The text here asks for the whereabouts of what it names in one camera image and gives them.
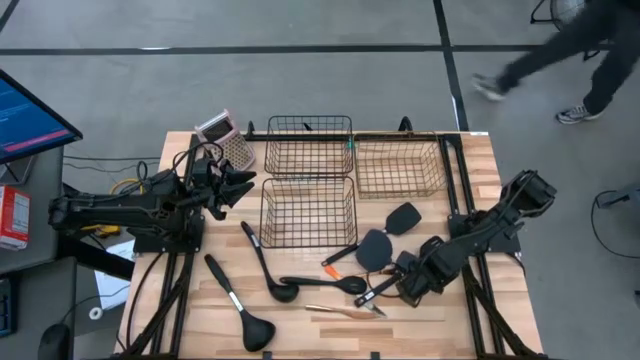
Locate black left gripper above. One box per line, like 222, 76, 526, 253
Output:
191, 158, 258, 222

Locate person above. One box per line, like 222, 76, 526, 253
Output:
471, 0, 640, 126

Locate white paper sheet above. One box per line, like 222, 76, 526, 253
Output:
93, 238, 137, 311

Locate computer monitor with blue screen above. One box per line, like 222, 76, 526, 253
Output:
0, 67, 84, 166

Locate yellow cable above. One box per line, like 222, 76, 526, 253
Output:
108, 177, 146, 197

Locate black plastic ladle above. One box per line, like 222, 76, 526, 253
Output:
240, 220, 301, 304

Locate grey monitor stand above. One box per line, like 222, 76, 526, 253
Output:
0, 154, 37, 187

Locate black keyboard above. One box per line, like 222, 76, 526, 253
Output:
0, 277, 15, 339

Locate black floor cable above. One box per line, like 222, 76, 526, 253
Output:
590, 188, 640, 261

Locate black floor fan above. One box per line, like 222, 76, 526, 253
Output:
529, 0, 601, 62

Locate black round-head spatula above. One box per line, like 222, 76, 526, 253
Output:
321, 228, 394, 274

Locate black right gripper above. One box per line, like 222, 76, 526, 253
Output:
397, 235, 447, 308

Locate orange-handled table knife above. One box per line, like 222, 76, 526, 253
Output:
323, 264, 387, 319

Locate black metal rig frame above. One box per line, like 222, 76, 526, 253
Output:
115, 117, 551, 360

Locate gold wire basket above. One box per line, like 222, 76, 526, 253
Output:
353, 131, 448, 201

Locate black computer mouse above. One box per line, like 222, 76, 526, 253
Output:
37, 323, 72, 360

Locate grey desk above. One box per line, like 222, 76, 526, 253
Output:
0, 145, 79, 360

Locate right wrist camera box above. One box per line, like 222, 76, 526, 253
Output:
396, 250, 420, 275

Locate black stick-handled utensil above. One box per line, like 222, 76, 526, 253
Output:
353, 273, 402, 308

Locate pink box grater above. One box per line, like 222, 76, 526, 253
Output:
194, 108, 258, 173

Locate red and white box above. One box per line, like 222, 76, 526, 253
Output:
0, 184, 32, 251

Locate black square-head spatula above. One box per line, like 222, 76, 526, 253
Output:
372, 201, 423, 237

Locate dark green silicone spatula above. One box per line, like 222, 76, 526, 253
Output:
203, 253, 277, 353

